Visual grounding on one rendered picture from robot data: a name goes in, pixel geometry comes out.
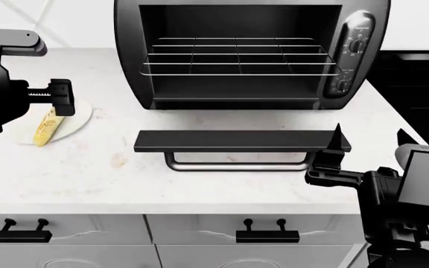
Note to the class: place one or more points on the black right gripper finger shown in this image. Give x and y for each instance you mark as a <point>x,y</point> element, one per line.
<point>340,157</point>
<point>330,157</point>

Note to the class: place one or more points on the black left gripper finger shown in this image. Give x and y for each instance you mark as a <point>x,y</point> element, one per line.
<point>62,97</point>

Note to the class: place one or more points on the yellow baguette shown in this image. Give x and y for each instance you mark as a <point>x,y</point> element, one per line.
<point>47,131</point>

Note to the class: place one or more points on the black toaster oven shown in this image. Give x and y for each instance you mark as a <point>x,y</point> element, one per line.
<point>132,56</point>

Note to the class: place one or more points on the black toaster oven door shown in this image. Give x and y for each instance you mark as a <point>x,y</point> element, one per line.
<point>237,141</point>

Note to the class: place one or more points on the white round plate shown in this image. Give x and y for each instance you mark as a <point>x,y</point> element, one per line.
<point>80,114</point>

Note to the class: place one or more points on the white drawer front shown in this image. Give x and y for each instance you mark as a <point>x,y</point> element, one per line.
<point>88,229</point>
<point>330,229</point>

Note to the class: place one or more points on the black timer knob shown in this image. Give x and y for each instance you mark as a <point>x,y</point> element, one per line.
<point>343,85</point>

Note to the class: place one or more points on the black temperature knob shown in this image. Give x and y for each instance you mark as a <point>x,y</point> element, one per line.
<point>357,45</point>

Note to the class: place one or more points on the white cabinet door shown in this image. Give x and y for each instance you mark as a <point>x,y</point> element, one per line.
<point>255,258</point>
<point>69,258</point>

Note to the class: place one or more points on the grey left gripper camera box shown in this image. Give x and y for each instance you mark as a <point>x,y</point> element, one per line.
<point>9,42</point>

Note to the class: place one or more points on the grey gripper camera box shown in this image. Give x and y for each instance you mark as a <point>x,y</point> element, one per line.
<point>426,173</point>
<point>9,42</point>

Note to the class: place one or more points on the grey right gripper camera box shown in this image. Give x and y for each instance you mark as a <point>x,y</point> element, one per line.
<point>426,173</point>

